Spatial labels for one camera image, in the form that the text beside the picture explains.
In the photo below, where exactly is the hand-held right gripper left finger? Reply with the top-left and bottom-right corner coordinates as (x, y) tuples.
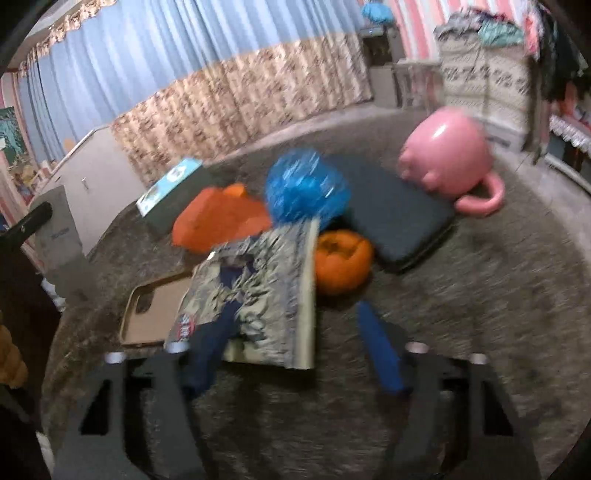
(51, 263), (250, 480)

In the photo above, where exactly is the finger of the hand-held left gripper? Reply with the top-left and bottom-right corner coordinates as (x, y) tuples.
(0, 202), (54, 252)

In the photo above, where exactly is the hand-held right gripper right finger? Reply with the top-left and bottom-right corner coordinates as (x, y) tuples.
(355, 300), (541, 480)

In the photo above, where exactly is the grey rectangular object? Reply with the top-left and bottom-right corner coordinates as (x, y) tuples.
(30, 185), (99, 302)

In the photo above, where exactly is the patterned snack packet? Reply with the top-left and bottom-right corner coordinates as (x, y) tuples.
(164, 220), (320, 370)

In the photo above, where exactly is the orange plastic bag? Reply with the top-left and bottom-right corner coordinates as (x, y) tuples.
(172, 183), (273, 254)

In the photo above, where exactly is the blue plastic bag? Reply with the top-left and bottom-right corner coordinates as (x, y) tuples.
(264, 150), (350, 227)

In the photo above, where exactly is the person's left hand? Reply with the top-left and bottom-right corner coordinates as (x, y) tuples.
(0, 323), (29, 389)

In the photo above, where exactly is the tan phone case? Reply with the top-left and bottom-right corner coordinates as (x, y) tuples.
(119, 271), (194, 348)

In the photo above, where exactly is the white cabinet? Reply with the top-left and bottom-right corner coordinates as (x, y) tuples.
(34, 124), (144, 259)

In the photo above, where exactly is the teal tissue box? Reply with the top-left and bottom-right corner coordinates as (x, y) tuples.
(136, 158), (211, 238)

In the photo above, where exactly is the black zip case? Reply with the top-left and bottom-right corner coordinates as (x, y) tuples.
(323, 154), (458, 275)

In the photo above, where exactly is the pink mug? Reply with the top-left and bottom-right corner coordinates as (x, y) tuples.
(398, 106), (505, 217)

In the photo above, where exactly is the blue and floral curtain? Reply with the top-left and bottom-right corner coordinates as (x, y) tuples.
(18, 0), (375, 185)

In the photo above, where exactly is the low dark cabinet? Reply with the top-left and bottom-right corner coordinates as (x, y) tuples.
(547, 115), (591, 195)

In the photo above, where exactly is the grey water dispenser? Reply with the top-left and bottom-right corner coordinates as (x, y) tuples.
(360, 25), (402, 109)

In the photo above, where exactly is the small metal side table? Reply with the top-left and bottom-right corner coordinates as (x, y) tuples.
(392, 59), (444, 109)

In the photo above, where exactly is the cabinet under patterned cloth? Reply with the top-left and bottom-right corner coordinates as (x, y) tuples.
(436, 28), (532, 148)

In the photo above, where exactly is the white lace cloth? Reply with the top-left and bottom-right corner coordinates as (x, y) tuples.
(549, 115), (591, 151)

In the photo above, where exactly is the blue cloth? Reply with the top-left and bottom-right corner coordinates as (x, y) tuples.
(361, 2), (395, 24)

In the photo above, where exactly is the pile of clothes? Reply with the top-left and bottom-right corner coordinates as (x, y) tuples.
(434, 9), (527, 47)

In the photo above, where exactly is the row of hanging clothes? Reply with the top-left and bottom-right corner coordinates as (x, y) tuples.
(538, 4), (591, 102)

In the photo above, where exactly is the pink hanging bag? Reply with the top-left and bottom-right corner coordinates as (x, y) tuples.
(524, 4), (543, 58)

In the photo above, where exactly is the colourful wall poster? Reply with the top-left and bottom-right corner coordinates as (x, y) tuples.
(0, 106), (33, 167)

